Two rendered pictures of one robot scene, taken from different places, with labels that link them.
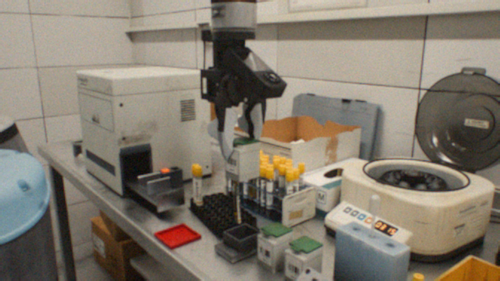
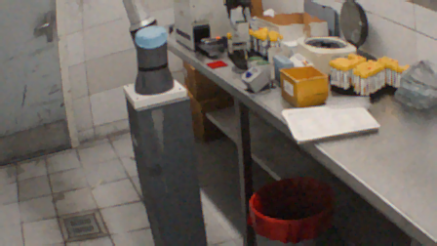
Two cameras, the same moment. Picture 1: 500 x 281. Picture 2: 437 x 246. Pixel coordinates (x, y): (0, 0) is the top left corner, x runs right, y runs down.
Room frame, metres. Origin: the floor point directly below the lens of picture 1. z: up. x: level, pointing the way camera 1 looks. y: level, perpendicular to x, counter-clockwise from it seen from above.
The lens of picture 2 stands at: (-1.33, -0.57, 1.55)
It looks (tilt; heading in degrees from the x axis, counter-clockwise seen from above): 24 degrees down; 20
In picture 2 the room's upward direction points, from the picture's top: 5 degrees counter-clockwise
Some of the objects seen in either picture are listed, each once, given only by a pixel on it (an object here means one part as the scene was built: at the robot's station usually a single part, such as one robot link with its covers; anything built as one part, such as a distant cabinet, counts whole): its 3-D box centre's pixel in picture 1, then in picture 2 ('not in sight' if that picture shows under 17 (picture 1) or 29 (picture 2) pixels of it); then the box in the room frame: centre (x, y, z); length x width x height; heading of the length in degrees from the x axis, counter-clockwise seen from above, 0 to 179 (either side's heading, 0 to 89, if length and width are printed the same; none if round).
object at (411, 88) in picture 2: not in sight; (419, 79); (0.44, -0.78, 0.97); 0.26 x 0.17 x 0.19; 56
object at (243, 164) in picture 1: (242, 159); (241, 28); (0.64, 0.01, 1.05); 0.05 x 0.04 x 0.06; 131
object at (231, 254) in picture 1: (242, 240); (244, 65); (0.64, 0.01, 0.89); 0.09 x 0.05 x 0.04; 130
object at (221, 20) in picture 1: (232, 18); not in sight; (0.65, 0.02, 1.29); 0.08 x 0.08 x 0.05
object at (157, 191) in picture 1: (149, 184); (208, 44); (0.85, 0.23, 0.92); 0.21 x 0.07 x 0.05; 40
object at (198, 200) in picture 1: (221, 194); (241, 47); (0.77, 0.06, 0.93); 0.17 x 0.09 x 0.11; 29
